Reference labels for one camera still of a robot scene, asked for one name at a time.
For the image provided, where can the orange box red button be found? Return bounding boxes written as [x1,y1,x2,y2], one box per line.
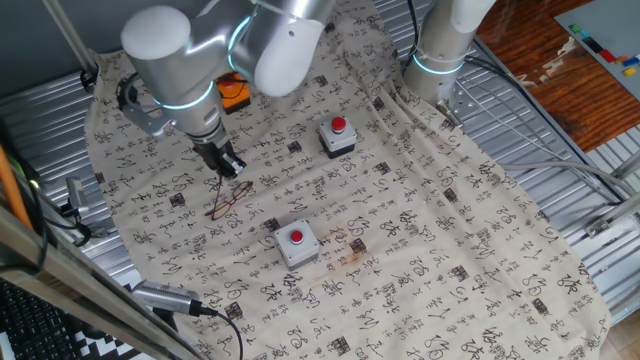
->
[215,72,252,116]

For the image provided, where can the metal base plate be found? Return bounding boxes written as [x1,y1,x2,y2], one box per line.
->
[435,79,482,132]

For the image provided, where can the black toy brick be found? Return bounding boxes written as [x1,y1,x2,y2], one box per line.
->
[581,35,605,55]

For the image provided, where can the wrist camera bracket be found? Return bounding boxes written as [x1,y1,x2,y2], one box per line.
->
[119,97,176,141]

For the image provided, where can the thin metal pole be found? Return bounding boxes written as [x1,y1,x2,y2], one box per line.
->
[42,0,100,94]

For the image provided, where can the grey cable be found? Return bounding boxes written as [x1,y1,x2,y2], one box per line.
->
[494,158,640,197]

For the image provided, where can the grey board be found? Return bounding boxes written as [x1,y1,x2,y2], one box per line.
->
[553,0,640,101]

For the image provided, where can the long silver camera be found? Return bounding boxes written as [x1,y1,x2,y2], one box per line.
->
[130,279,220,318]

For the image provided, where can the camera mount clamp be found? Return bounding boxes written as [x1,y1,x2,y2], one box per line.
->
[59,202,110,247]

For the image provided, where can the orange tube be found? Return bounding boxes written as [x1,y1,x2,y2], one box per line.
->
[0,144,35,232]

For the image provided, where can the black base cable bundle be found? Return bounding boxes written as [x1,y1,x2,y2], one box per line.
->
[405,0,420,51]

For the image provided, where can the grey box large red button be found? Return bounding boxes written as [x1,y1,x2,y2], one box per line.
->
[318,115,358,160]

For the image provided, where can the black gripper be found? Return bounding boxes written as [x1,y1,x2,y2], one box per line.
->
[192,138,247,180]

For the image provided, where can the black keyboard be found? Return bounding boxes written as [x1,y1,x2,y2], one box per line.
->
[0,278,84,360]

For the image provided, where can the dark red framed glasses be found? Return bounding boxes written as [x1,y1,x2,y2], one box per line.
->
[204,173,255,222]

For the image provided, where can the black white marker sheet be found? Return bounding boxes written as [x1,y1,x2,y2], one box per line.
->
[0,327,156,360]

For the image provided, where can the aluminium frame beam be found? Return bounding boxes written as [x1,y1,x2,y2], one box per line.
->
[0,204,206,360]

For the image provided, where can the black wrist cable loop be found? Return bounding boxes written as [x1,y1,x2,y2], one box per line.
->
[115,72,251,111]

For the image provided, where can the beige calligraphy print cloth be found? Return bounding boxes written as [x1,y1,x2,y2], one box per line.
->
[83,0,614,360]

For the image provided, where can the aluminium profile bracket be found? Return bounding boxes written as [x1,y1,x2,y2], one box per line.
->
[583,149,640,240]

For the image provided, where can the black camera cable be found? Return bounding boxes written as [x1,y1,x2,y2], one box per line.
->
[199,305,245,360]

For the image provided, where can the grey box small red button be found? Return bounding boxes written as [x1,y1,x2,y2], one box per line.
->
[273,218,321,272]

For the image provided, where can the small silver camera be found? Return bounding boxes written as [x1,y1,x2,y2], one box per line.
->
[65,176,91,217]

